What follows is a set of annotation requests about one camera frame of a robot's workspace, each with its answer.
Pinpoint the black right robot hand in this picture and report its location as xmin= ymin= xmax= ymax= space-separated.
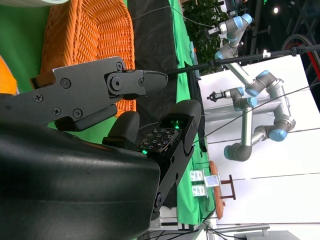
xmin=0 ymin=56 xmax=202 ymax=240

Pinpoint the orange wicker basket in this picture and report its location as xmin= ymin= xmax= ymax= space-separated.
xmin=39 ymin=0 xmax=137 ymax=112

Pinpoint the white metal cabinet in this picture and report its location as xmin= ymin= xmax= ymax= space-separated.
xmin=149 ymin=206 xmax=216 ymax=233

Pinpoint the small white printed box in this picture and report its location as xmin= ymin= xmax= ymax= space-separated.
xmin=189 ymin=170 xmax=205 ymax=182
xmin=191 ymin=184 xmax=208 ymax=198

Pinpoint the green cloth with cartoon print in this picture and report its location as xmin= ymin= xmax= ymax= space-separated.
xmin=167 ymin=0 xmax=217 ymax=226

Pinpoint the oval wooden board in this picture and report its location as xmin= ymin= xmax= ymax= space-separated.
xmin=209 ymin=161 xmax=226 ymax=221

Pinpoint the green tablecloth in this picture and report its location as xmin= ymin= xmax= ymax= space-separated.
xmin=0 ymin=0 xmax=120 ymax=145

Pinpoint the dark wooden stand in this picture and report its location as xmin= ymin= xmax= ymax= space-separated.
xmin=219 ymin=174 xmax=237 ymax=201

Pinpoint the black backdrop curtain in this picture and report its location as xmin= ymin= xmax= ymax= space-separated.
xmin=127 ymin=0 xmax=209 ymax=211

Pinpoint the green leafy plant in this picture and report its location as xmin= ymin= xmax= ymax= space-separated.
xmin=182 ymin=0 xmax=230 ymax=76

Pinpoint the black backdrop pole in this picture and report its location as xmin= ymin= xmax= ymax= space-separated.
xmin=164 ymin=43 xmax=320 ymax=76

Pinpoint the bicycle wheel red rim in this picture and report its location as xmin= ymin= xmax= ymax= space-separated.
xmin=281 ymin=33 xmax=320 ymax=83

